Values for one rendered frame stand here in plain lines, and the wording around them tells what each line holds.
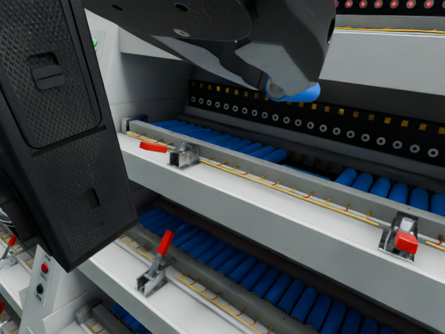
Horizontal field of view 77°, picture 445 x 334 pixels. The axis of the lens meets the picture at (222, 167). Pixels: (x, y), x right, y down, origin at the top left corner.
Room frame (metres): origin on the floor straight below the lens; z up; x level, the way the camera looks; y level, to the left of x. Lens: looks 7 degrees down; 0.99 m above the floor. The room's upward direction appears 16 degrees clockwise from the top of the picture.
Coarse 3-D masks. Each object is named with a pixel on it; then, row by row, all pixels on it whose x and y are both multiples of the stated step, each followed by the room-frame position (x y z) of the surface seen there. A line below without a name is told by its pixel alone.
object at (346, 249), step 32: (128, 128) 0.50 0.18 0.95; (256, 128) 0.51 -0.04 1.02; (128, 160) 0.42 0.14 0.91; (160, 160) 0.40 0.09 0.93; (384, 160) 0.40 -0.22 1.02; (416, 160) 0.38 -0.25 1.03; (160, 192) 0.39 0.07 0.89; (192, 192) 0.35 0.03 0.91; (224, 192) 0.32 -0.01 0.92; (256, 192) 0.33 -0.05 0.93; (224, 224) 0.33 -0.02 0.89; (256, 224) 0.31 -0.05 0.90; (288, 224) 0.28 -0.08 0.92; (320, 224) 0.28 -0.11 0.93; (352, 224) 0.29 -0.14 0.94; (288, 256) 0.29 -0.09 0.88; (320, 256) 0.27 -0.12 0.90; (352, 256) 0.25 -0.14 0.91; (384, 256) 0.24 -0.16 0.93; (416, 256) 0.24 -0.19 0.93; (384, 288) 0.24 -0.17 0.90; (416, 288) 0.23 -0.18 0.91
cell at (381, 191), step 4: (376, 180) 0.37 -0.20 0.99; (380, 180) 0.36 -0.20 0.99; (384, 180) 0.36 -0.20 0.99; (388, 180) 0.36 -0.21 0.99; (376, 184) 0.35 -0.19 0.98; (380, 184) 0.34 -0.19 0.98; (384, 184) 0.34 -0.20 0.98; (388, 184) 0.35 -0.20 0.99; (372, 188) 0.34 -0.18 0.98; (376, 188) 0.33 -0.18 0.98; (380, 188) 0.33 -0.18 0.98; (384, 188) 0.33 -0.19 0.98; (388, 188) 0.34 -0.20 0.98; (372, 192) 0.32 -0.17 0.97; (376, 192) 0.32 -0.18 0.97; (380, 192) 0.32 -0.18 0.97; (384, 192) 0.33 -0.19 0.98; (380, 196) 0.31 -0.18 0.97; (384, 196) 0.32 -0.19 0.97
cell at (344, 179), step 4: (348, 168) 0.39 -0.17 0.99; (344, 172) 0.37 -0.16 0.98; (348, 172) 0.37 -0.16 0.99; (352, 172) 0.37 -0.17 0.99; (340, 176) 0.36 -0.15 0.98; (344, 176) 0.36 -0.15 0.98; (348, 176) 0.36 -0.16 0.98; (352, 176) 0.37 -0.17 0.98; (356, 176) 0.38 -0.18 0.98; (336, 180) 0.34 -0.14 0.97; (340, 180) 0.34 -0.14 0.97; (344, 180) 0.34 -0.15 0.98; (348, 180) 0.35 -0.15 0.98; (352, 180) 0.36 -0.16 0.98; (344, 184) 0.34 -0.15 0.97; (348, 184) 0.34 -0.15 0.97
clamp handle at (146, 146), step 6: (144, 144) 0.32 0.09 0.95; (150, 144) 0.32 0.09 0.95; (156, 144) 0.34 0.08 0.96; (180, 144) 0.38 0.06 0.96; (150, 150) 0.33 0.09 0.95; (156, 150) 0.33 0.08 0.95; (162, 150) 0.34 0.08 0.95; (168, 150) 0.35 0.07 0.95; (174, 150) 0.36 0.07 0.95; (180, 150) 0.38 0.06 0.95
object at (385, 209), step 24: (168, 144) 0.43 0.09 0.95; (240, 168) 0.37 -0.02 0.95; (264, 168) 0.35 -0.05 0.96; (288, 168) 0.35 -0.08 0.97; (288, 192) 0.32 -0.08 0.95; (312, 192) 0.32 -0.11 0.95; (336, 192) 0.31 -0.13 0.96; (360, 192) 0.31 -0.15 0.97; (384, 216) 0.29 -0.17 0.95; (432, 216) 0.27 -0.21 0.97
